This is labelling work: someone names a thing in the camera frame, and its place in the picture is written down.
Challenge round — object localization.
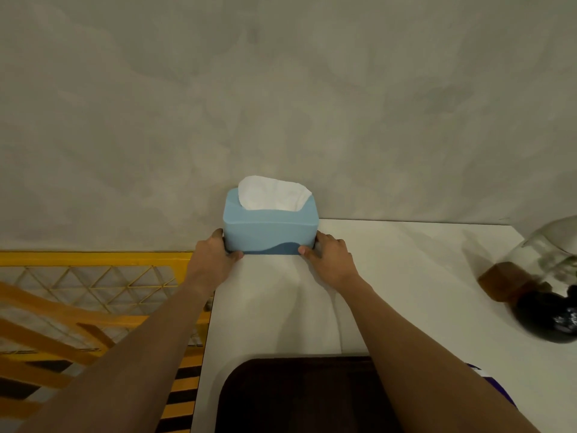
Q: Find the yellow metal mesh cart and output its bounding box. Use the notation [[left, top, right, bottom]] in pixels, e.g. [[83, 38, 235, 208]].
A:
[[0, 251, 212, 433]]

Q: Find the person's right hand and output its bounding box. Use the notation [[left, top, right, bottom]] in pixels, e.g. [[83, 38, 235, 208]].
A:
[[298, 231, 361, 292]]

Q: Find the dark brown tray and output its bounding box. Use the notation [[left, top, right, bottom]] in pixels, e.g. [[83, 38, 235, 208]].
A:
[[215, 357, 403, 433]]

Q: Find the person's right forearm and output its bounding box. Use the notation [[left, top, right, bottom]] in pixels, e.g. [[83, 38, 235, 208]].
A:
[[334, 276, 540, 433]]

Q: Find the person's left hand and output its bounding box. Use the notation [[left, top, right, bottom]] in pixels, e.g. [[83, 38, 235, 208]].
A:
[[187, 228, 244, 294]]

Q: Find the blue tissue box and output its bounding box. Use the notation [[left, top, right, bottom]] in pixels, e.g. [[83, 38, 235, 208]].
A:
[[223, 187, 320, 256]]

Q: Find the white tissue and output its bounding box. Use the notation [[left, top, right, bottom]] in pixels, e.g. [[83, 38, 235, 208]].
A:
[[237, 176, 313, 212]]

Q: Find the person's left forearm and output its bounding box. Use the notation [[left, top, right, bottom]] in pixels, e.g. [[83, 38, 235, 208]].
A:
[[17, 274, 216, 433]]

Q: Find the purple and white packet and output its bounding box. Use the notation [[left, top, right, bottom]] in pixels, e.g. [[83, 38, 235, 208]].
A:
[[467, 363, 517, 408]]

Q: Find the glass carafe with dark liquid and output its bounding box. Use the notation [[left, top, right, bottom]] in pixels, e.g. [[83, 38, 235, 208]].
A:
[[478, 216, 577, 344]]

